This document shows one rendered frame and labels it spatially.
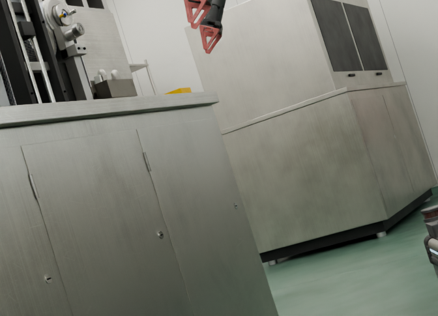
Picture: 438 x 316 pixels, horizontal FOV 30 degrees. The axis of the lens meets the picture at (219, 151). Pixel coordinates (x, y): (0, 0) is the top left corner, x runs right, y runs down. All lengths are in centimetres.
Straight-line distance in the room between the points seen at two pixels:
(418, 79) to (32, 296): 531
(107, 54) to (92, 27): 13
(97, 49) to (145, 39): 430
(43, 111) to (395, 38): 514
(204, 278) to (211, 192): 30
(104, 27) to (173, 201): 134
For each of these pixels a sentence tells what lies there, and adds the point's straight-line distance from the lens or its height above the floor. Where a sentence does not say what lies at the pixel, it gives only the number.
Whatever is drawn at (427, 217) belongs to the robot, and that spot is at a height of 30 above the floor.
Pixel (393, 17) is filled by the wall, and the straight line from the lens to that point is 681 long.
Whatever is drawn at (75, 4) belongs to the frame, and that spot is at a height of 148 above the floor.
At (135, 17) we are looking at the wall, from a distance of 772.
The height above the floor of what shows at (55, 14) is 125.
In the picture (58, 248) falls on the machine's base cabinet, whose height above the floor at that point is 57.
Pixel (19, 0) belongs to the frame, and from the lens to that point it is 230.
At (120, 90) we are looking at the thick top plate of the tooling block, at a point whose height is 99.
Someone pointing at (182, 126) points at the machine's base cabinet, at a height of 80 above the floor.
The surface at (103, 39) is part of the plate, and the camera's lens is 344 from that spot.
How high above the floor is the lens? 60
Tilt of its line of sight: 2 degrees up
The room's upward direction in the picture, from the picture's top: 18 degrees counter-clockwise
